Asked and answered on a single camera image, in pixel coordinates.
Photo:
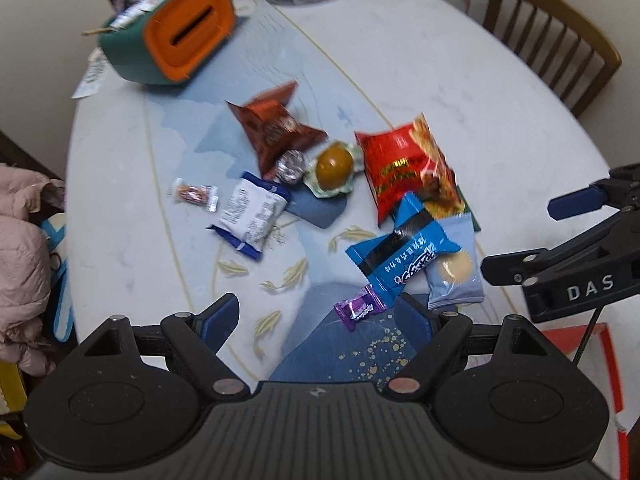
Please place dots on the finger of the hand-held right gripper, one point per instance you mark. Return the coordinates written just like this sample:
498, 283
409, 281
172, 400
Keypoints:
517, 264
575, 201

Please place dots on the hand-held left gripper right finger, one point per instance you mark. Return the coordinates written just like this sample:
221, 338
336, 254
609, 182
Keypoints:
414, 319

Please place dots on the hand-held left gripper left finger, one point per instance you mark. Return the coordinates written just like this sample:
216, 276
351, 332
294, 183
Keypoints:
221, 316

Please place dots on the vacuum-packed braised egg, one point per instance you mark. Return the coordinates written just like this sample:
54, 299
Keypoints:
334, 162

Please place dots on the purple wrapped candy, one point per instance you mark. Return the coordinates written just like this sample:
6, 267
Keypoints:
360, 306

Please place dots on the light blue snack packet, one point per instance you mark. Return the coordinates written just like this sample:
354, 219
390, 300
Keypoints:
457, 275

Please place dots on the green packet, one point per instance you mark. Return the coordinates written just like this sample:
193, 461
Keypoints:
469, 212

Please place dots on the red box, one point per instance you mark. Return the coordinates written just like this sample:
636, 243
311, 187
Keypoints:
607, 360

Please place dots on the white and blue snack packet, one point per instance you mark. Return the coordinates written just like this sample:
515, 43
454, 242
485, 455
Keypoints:
250, 212

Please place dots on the clear-wrapped small candy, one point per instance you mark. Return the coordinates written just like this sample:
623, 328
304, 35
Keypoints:
192, 193

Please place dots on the red snack packet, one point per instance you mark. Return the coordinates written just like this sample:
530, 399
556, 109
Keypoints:
400, 165

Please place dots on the light blue bag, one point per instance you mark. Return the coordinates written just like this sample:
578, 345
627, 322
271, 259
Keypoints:
62, 305

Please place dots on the silver foil candy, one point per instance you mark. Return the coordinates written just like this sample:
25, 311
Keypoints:
291, 166

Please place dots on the wooden chair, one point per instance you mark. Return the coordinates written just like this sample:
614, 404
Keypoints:
555, 25

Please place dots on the brown snack packet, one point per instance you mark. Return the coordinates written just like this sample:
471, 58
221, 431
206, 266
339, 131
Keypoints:
272, 122

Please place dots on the pink jacket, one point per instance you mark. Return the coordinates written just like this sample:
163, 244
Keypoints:
22, 255

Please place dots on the yellow bag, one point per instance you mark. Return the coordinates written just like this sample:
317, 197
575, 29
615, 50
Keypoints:
10, 395

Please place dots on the white paper receipt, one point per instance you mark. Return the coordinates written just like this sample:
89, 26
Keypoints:
90, 77

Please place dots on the green and orange tissue box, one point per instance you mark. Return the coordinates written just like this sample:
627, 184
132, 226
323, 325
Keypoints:
190, 25

